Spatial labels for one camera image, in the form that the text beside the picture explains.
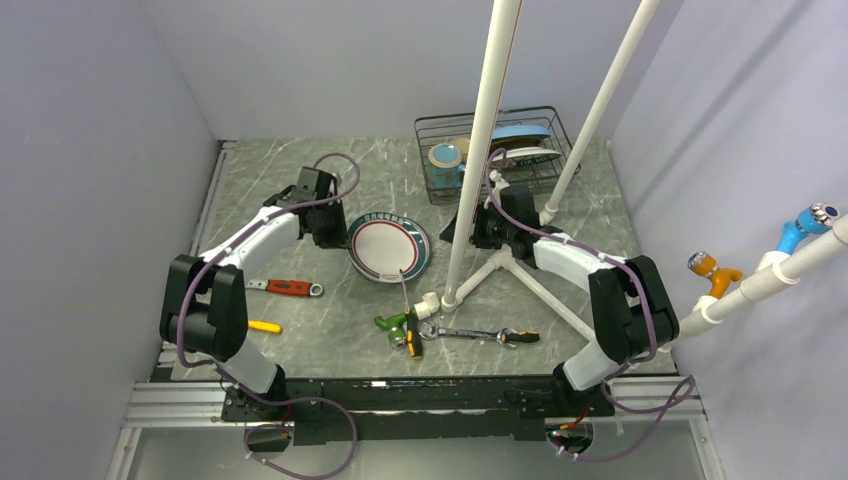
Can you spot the white ceramic bowl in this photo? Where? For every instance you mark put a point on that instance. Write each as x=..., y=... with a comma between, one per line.
x=462, y=144

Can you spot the green rimmed white plate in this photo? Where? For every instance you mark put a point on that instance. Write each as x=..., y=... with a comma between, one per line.
x=525, y=156

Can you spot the small yellow screwdriver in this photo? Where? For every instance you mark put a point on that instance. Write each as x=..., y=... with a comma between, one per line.
x=265, y=327

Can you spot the black yellow screwdriver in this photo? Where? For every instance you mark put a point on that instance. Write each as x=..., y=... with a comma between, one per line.
x=413, y=339

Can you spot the green pipe fitting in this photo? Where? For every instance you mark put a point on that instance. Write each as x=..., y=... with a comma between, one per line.
x=395, y=326

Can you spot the blue butterfly mug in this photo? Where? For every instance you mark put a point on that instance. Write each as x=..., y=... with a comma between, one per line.
x=446, y=175

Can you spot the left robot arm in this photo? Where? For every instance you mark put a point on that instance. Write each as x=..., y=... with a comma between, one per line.
x=205, y=308

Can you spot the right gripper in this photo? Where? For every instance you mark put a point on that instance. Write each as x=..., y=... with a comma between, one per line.
x=476, y=238

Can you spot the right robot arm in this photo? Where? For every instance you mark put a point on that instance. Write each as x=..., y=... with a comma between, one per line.
x=631, y=311

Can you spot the steel ratchet wrench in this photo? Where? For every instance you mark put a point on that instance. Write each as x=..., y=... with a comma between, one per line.
x=507, y=337

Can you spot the red striped green rim plate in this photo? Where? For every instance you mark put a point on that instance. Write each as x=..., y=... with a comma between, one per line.
x=387, y=248

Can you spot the white pvc elbow fitting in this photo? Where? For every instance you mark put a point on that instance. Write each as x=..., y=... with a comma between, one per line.
x=427, y=306

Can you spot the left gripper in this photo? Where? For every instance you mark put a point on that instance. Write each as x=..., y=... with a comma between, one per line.
x=339, y=238

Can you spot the red handled adjustable wrench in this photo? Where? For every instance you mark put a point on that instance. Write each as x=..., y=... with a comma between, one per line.
x=285, y=287

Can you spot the blue plate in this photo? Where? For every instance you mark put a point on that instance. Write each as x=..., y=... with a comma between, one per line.
x=520, y=131

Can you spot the blue valve knob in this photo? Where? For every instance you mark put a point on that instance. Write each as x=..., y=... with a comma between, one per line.
x=814, y=220

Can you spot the white pvc pipe frame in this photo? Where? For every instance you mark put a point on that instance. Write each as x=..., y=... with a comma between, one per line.
x=783, y=271

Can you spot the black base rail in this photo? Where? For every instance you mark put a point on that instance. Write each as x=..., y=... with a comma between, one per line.
x=521, y=407

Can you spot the orange valve knob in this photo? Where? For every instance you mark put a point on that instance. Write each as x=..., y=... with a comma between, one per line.
x=704, y=265

